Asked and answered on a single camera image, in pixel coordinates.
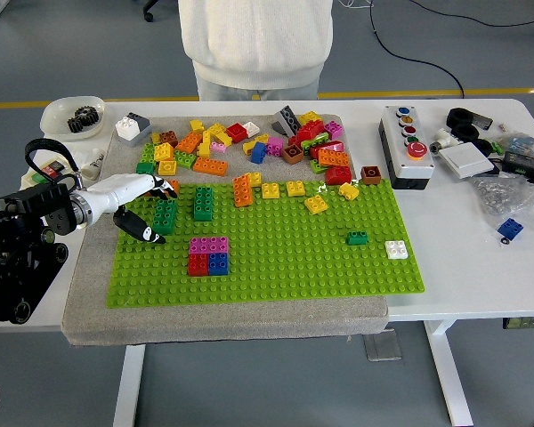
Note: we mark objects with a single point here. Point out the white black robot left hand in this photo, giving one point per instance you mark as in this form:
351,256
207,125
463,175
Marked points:
115,191

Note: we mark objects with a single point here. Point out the dark green long toy brick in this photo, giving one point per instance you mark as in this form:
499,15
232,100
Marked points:
164,220
203,204

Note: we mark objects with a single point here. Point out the small dark green toy brick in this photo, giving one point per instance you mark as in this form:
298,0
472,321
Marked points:
145,168
356,239

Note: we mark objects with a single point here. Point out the lime green toy brick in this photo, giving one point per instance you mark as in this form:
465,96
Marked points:
316,141
317,166
184,159
148,153

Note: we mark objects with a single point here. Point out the yellow square toy brick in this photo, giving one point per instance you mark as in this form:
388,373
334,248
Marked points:
163,153
295,188
315,204
270,190
167,168

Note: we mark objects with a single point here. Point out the orange long toy brick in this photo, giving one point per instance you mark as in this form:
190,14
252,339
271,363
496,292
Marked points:
334,158
175,182
242,192
210,166

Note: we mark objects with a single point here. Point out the small yellow toy brick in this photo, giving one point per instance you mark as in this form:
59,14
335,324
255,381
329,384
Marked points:
156,138

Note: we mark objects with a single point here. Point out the pink small toy brick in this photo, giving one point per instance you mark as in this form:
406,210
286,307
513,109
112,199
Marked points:
218,147

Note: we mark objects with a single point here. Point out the blue square toy brick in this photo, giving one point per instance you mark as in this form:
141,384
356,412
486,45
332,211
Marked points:
218,263

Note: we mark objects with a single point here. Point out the magenta square toy brick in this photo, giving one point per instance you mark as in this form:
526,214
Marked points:
274,147
334,129

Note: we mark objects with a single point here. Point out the brown square toy brick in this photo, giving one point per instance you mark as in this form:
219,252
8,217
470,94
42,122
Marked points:
292,154
370,175

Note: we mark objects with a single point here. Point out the grey sloped toy brick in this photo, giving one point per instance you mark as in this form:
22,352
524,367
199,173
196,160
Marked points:
287,120

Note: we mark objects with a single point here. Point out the red curved toy brick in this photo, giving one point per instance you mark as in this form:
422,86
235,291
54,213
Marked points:
329,147

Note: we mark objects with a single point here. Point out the white square toy brick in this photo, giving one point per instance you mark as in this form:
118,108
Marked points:
396,250

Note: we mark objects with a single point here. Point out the white and grey block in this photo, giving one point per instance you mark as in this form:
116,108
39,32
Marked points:
131,131

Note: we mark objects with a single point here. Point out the black gear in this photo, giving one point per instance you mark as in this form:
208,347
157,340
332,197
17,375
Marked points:
75,125
89,115

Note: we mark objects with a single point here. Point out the white plastic tray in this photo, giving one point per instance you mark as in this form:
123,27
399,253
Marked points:
55,115

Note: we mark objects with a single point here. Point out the grey-brown felt mat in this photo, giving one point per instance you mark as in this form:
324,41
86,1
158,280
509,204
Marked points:
227,324

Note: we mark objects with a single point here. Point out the black office chair base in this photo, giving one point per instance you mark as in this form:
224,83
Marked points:
148,17

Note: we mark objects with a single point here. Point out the lime green studded baseplate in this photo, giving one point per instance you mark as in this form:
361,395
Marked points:
293,267

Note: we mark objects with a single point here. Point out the white table leg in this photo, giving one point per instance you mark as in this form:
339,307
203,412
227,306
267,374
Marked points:
129,387
449,378

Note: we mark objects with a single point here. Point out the white push-button control box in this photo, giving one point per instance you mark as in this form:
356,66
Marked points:
407,171

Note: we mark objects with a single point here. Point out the grey floor plate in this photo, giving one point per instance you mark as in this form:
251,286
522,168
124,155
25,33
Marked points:
382,346

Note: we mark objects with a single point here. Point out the white pipe fitting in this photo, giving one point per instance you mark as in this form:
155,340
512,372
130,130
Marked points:
442,140

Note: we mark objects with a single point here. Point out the black tape roll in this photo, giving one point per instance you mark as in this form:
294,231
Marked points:
479,150
460,135
454,120

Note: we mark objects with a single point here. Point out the dark clear plastic case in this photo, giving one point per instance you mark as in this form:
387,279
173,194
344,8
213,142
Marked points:
483,121

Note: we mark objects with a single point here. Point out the small green plastic part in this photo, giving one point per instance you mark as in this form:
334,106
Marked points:
497,147

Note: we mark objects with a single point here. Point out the clear bag of screws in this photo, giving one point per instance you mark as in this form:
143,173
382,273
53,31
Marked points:
507,195

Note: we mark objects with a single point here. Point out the black power adapter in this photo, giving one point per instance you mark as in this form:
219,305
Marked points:
523,163

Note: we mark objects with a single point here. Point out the clear bag of parts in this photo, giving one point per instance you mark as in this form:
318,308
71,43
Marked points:
525,143

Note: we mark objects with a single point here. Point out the table height control panel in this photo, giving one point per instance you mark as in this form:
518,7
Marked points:
527,322

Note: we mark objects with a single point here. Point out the white switch box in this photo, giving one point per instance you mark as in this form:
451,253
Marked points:
39,177

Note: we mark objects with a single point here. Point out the white wall switch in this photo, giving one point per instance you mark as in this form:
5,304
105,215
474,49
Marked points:
466,161

